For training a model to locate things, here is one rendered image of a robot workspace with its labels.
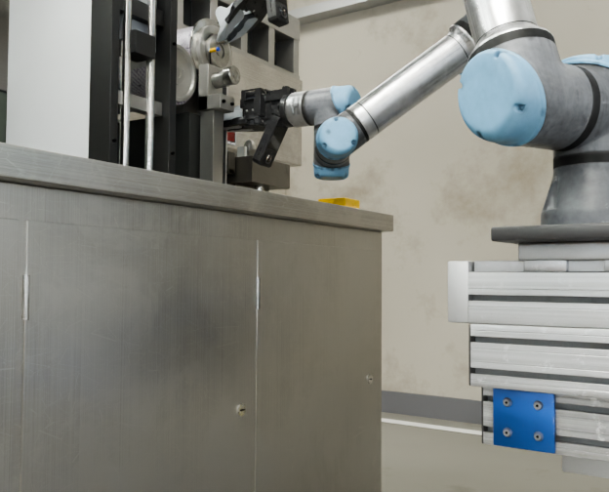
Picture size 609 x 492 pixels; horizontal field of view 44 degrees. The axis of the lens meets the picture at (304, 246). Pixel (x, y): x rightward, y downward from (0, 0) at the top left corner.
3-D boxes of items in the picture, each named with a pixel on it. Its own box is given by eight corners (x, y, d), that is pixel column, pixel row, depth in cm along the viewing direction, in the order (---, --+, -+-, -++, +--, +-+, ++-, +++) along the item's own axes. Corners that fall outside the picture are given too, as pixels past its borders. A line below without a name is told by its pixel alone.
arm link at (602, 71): (663, 156, 102) (661, 58, 103) (594, 146, 96) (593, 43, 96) (590, 167, 113) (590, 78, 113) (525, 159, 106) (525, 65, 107)
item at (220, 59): (215, 71, 164) (205, 38, 161) (208, 73, 165) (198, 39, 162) (233, 62, 170) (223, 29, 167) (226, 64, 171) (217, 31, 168)
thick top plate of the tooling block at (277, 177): (252, 181, 172) (252, 154, 172) (126, 190, 193) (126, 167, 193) (290, 188, 185) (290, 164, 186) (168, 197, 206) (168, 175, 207)
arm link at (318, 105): (346, 120, 150) (346, 78, 151) (300, 126, 156) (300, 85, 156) (364, 127, 157) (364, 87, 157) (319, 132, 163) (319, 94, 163)
